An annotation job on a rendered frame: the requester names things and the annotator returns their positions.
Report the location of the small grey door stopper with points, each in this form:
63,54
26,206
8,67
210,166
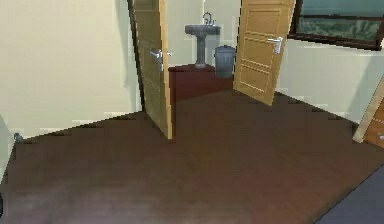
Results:
17,137

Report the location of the grey pedestal sink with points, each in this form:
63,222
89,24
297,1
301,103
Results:
201,36

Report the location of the dark framed window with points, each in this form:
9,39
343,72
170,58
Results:
340,23

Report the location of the grey waste bin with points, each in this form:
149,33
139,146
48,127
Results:
224,61

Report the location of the light wooden room door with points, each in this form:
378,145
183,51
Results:
261,50
150,66

